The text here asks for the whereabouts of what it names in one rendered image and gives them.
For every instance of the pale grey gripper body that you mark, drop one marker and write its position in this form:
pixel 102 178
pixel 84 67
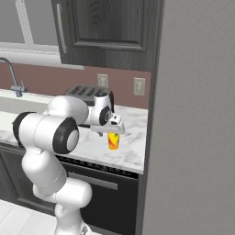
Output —
pixel 105 129

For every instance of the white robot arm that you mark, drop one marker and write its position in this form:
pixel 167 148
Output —
pixel 46 131

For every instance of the yellow and orange cup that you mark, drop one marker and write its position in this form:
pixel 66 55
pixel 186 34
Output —
pixel 113 142

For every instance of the dark grey toaster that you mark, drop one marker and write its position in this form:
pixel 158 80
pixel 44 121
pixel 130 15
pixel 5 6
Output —
pixel 84 91

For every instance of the black dishwasher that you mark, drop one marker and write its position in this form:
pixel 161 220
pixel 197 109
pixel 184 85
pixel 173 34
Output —
pixel 113 202

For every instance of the white sink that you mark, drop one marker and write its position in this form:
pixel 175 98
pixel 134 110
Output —
pixel 21 104

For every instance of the grey fridge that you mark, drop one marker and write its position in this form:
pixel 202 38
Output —
pixel 195 122

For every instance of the silver sink tap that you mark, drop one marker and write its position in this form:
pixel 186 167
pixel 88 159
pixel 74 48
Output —
pixel 16 87

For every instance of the dark wood cupboard door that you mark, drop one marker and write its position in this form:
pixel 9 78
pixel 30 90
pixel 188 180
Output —
pixel 107 30

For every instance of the dark lower cupboard door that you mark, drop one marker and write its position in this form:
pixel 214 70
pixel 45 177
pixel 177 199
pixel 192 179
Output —
pixel 12 177

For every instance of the white framed window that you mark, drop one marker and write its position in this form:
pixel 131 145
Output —
pixel 27 30

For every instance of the white wall outlet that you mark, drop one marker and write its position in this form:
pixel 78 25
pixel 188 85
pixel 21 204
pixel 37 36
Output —
pixel 102 80
pixel 139 86

